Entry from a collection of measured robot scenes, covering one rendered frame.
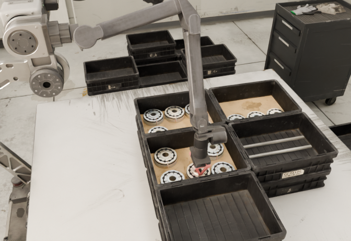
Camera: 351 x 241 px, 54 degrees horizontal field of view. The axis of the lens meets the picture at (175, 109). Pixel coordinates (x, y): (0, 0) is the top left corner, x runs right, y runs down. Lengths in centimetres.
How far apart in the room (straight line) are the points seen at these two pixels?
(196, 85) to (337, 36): 194
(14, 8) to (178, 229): 97
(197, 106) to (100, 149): 73
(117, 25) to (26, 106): 239
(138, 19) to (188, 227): 79
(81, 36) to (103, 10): 331
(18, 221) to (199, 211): 121
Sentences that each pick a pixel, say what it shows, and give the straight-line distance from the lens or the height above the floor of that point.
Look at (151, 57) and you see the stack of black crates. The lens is 304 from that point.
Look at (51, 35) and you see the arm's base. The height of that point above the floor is 147.
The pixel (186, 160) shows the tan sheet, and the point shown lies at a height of 83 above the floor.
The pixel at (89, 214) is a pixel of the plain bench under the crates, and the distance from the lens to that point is 160.
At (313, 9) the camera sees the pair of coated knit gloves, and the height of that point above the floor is 89.
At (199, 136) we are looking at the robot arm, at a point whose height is 107.
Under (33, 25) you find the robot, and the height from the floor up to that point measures 151.
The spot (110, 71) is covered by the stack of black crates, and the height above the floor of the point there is 49.
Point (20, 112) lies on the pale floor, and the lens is 348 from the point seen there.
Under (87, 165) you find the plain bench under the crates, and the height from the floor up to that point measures 70.
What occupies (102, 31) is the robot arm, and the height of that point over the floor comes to 146.
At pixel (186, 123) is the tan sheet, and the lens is 177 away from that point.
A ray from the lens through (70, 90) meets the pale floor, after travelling 363.
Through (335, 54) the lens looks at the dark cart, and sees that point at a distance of 316.
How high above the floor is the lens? 197
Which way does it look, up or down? 38 degrees down
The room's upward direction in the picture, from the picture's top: straight up
